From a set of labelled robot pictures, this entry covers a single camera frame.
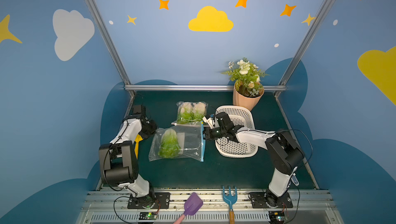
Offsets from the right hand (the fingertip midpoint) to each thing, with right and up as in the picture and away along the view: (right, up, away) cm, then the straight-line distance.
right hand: (200, 135), depth 87 cm
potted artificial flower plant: (+33, +28, +15) cm, 46 cm away
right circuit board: (+36, -36, -16) cm, 53 cm away
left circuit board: (-25, -35, -16) cm, 46 cm away
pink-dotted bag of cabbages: (-6, +13, +12) cm, 19 cm away
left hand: (-25, +3, +4) cm, 25 cm away
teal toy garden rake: (+15, -29, -13) cm, 35 cm away
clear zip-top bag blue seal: (-13, -5, +7) cm, 16 cm away
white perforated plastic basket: (+28, +11, +20) cm, 36 cm away
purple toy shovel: (-4, -31, -15) cm, 35 cm away
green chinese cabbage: (-16, -6, -5) cm, 18 cm away
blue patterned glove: (+51, -23, -7) cm, 56 cm away
